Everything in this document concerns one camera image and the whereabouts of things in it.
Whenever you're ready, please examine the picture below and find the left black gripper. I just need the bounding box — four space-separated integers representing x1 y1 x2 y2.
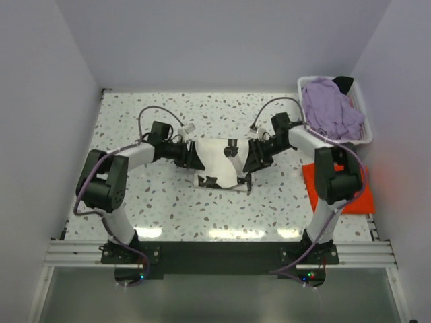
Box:
162 140 205 172

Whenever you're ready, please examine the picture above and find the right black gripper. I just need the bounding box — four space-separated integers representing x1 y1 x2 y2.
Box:
243 138 293 174

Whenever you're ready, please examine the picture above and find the white t shirt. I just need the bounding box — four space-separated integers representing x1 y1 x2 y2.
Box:
193 139 255 192

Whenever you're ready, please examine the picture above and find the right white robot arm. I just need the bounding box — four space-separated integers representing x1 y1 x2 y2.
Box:
243 112 367 270

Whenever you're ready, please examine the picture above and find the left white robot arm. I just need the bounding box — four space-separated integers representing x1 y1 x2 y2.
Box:
73 121 205 268

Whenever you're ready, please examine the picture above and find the lilac t shirt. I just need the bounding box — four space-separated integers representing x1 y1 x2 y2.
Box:
302 77 365 140

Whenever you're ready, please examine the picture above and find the folded orange t shirt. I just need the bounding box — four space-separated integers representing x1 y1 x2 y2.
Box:
302 163 376 215

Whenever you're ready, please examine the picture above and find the black garment in basket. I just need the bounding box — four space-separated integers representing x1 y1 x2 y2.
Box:
332 76 354 95

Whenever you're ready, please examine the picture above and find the white laundry basket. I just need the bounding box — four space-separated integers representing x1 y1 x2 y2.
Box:
297 76 373 145

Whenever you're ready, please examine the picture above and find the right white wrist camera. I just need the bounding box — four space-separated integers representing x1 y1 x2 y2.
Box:
249 124 267 140

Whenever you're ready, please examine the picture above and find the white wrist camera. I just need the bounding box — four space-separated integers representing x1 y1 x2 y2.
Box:
249 124 267 140
177 123 195 141

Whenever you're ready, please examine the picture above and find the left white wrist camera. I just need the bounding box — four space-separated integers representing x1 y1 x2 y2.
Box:
177 123 195 141

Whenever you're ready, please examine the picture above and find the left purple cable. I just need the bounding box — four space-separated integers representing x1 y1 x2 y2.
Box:
73 106 189 287

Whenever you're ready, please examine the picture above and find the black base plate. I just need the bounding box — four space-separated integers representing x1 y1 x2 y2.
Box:
100 240 339 282

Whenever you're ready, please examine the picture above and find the aluminium rail frame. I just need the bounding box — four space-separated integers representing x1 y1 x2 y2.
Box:
43 215 400 270

